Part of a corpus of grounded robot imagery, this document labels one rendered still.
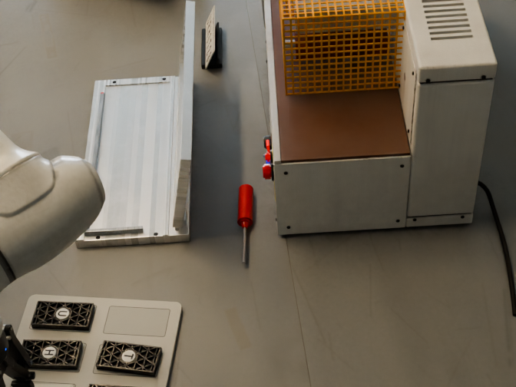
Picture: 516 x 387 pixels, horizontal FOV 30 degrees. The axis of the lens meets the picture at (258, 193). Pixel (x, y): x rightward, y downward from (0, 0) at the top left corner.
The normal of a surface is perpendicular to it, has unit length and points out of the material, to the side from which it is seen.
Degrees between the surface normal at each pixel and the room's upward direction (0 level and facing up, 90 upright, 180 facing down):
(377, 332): 0
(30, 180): 29
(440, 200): 90
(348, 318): 0
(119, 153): 0
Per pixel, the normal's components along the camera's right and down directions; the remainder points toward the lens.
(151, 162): -0.06, -0.68
